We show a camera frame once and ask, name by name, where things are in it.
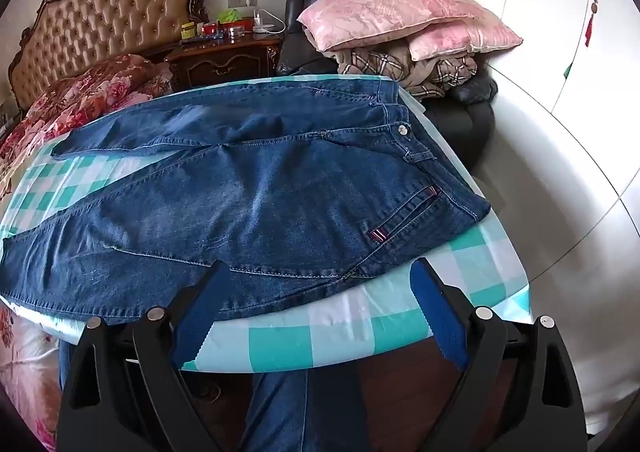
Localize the teal checked tablecloth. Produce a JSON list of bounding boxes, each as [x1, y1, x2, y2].
[[0, 73, 533, 373]]

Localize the brown plaid blanket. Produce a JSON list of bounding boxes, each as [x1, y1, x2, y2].
[[320, 39, 478, 98]]

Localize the red bead tassel ornament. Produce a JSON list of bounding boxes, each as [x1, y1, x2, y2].
[[585, 1, 599, 49]]

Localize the pink floral bed sheet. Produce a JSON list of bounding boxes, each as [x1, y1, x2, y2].
[[0, 304, 66, 439]]

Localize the white charger with cable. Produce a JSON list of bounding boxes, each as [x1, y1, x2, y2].
[[251, 8, 287, 36]]

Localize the person's leg in jeans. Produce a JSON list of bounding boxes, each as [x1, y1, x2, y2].
[[245, 371, 375, 452]]

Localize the dark wooden nightstand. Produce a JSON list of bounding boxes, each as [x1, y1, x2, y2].
[[165, 34, 283, 88]]

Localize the blue denim pants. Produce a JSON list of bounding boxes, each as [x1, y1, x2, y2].
[[0, 77, 493, 325]]

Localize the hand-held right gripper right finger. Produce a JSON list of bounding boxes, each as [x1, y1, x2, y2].
[[409, 257, 588, 452]]

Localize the tufted leather bed headboard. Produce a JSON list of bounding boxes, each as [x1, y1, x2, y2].
[[7, 0, 211, 113]]

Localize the large pink pillow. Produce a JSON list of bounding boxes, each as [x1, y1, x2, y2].
[[297, 0, 493, 52]]

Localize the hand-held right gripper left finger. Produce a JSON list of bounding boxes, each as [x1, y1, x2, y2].
[[55, 259, 233, 452]]

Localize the small pink pillow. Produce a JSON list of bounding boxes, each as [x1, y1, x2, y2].
[[407, 22, 523, 63]]

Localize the black leather armchair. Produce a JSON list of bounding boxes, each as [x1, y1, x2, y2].
[[277, 0, 498, 168]]

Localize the white wardrobe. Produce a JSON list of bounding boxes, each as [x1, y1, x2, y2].
[[419, 0, 640, 433]]

